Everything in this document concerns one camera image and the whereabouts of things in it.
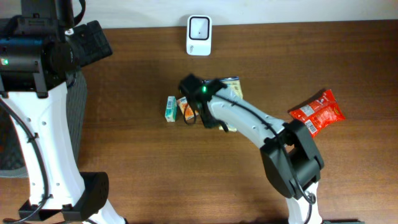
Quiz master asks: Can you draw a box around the red Hacks candy bag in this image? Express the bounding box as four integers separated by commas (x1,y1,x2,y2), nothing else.
289,89,346,138

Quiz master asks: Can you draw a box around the orange tissue pack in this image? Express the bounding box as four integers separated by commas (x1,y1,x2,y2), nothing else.
177,96,199,121

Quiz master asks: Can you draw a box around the grey plastic mesh basket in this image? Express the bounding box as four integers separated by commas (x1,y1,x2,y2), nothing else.
1,72,87,178

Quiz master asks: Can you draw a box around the black cable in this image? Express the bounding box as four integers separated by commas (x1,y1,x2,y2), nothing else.
183,93,317,224
0,96,53,224

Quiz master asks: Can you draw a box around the teal tissue pack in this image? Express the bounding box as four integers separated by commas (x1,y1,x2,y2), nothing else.
165,96,177,122

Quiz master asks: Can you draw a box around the left black cable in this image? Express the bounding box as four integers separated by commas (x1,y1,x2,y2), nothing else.
0,96,53,224

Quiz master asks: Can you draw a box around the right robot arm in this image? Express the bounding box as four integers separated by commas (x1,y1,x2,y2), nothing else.
178,74,325,223

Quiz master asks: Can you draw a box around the right black cable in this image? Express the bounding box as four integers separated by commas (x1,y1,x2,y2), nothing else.
183,93,317,224

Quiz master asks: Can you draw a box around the white barcode scanner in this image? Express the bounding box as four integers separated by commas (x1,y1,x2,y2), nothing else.
186,15,213,56

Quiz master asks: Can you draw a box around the beige snack bag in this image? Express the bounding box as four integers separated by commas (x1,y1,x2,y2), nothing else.
219,77,243,132

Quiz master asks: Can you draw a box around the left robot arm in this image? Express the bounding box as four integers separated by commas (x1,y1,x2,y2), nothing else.
1,0,126,223

